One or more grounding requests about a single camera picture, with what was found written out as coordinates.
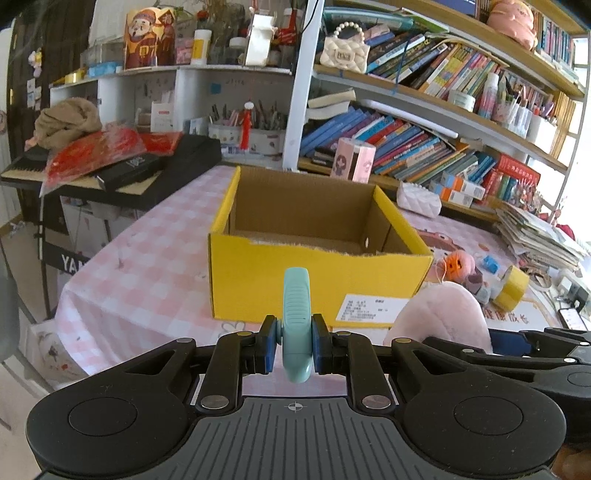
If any yellow tape roll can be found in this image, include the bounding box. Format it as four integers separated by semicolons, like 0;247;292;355
490;265;529;312

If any pink plush toy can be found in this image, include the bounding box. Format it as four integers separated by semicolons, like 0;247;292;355
383;282;493;353

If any blue small block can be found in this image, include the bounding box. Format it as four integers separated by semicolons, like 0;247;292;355
482;255;500;274

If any pink doll orange hair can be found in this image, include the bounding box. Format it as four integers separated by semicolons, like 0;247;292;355
436;250;491;305

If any smartphone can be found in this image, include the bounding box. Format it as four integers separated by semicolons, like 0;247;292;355
558;308;589;332

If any yellow cardboard box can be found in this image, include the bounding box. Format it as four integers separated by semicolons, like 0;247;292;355
208;167;433;328

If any stack of papers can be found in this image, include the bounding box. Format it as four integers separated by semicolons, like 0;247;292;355
496;203;590;271

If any orange white small box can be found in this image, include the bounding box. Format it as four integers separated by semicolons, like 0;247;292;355
441;172;486;200

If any white quilted pouch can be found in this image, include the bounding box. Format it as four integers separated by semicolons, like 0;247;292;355
397;183;442;218

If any red boxed book set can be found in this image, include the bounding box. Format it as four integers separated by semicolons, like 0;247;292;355
496;154;541;186

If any pink cartoon cylinder box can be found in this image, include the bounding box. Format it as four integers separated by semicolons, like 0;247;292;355
331;138;377;184

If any white pen holder box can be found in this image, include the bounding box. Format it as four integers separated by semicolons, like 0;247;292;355
207;121;286;157

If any black keyboard piano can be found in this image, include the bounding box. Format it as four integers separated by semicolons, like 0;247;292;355
1;135;222;211

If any black rectangular case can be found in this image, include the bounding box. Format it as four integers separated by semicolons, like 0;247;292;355
96;154;163;192

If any red plastic packet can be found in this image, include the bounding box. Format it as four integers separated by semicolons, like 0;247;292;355
40;125;148;197

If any cream quilted pearl handbag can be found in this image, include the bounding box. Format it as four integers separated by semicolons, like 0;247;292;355
320;22;370;74

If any white milk carton box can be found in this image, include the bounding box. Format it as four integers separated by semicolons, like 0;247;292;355
245;14;276;67

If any brown knitted cloth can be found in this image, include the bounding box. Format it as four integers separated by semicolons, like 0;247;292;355
34;97;102;151

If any white yellow bottle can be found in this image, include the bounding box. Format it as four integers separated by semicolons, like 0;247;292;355
190;29;212;66

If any fortune god paper lantern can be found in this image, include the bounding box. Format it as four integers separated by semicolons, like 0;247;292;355
124;7;176;70

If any pink plush on shelf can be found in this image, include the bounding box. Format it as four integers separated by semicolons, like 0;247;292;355
487;0;538;51

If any white bookshelf frame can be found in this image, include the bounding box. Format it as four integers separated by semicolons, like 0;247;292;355
49;0;590;222

